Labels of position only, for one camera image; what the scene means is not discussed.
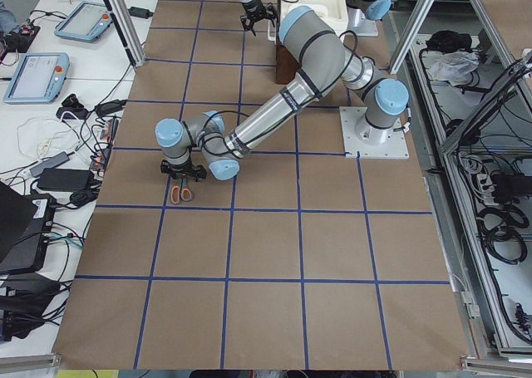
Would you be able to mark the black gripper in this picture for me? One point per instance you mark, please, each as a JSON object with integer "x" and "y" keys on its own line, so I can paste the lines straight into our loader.
{"x": 253, "y": 12}
{"x": 181, "y": 169}

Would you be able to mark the orange grey scissors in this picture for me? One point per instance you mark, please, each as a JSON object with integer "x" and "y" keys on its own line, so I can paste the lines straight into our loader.
{"x": 181, "y": 192}

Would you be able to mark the dark wooden drawer cabinet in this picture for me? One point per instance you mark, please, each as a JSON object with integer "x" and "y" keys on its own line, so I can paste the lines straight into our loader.
{"x": 286, "y": 64}

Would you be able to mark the black power adapter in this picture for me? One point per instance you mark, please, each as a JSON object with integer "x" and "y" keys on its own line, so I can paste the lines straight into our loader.
{"x": 67, "y": 180}

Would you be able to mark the lower teach pendant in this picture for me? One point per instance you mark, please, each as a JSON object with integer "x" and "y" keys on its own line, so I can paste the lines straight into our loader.
{"x": 38, "y": 78}

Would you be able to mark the teach pendant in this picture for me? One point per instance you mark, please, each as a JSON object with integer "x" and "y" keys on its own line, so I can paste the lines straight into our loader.
{"x": 38, "y": 78}
{"x": 87, "y": 22}

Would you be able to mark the upper teach pendant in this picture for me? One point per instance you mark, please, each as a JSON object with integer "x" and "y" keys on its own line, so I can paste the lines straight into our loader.
{"x": 87, "y": 22}

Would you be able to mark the aluminium frame post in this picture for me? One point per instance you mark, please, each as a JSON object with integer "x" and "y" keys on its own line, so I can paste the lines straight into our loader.
{"x": 126, "y": 31}

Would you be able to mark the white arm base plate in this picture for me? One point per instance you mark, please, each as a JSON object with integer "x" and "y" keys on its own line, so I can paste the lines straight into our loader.
{"x": 360, "y": 140}

